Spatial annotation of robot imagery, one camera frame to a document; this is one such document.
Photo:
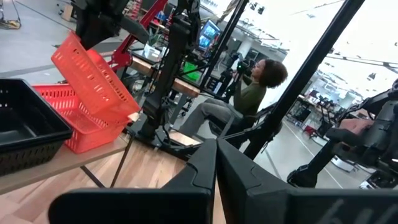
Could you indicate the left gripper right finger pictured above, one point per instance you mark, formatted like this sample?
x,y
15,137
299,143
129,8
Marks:
x,y
264,205

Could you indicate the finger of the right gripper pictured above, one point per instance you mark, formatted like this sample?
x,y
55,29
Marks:
x,y
104,29
84,35

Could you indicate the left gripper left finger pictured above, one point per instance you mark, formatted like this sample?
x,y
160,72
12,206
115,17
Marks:
x,y
140,207

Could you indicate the orange plastic basket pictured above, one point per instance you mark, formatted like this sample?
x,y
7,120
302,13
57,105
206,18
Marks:
x,y
84,133
93,81

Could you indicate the black plastic basket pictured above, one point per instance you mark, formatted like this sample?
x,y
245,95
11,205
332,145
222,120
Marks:
x,y
25,158
28,124

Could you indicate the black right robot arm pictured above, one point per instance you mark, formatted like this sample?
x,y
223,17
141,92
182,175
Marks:
x,y
169,77

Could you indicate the green box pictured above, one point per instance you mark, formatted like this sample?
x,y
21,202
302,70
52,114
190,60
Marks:
x,y
192,71

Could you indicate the wooden side table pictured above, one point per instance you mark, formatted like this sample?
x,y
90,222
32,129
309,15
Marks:
x,y
183,87

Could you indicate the lit computer monitor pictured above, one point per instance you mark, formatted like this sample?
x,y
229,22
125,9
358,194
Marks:
x,y
209,34

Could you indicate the person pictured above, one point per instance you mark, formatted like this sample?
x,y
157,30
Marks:
x,y
248,96

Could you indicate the person's hand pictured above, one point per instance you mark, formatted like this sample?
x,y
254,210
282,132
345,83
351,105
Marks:
x,y
356,126

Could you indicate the black tripod device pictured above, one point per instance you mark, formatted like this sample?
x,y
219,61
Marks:
x,y
231,77

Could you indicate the black metal rig frame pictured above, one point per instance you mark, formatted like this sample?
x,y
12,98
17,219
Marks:
x,y
298,81

